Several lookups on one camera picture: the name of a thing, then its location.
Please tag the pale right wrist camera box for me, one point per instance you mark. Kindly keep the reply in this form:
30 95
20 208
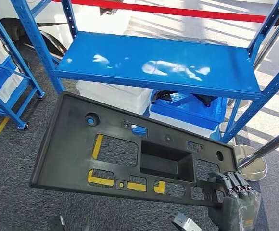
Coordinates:
186 223

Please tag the red barrier belt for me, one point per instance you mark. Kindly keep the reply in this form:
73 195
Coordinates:
178 12

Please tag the long curved black car part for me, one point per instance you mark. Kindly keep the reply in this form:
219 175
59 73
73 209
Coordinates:
206 99

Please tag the dark robot body part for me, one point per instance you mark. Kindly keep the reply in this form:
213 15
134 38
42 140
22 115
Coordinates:
56 223

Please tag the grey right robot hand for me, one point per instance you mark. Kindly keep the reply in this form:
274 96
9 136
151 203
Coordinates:
238 210

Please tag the blue metal shelf rack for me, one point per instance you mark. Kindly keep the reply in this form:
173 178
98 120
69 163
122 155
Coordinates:
154 57

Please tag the small blue wheeled shelf rack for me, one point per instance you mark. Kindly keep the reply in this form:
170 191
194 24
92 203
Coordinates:
15 53

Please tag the large black plastic car panel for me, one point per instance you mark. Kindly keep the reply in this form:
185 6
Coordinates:
67 153

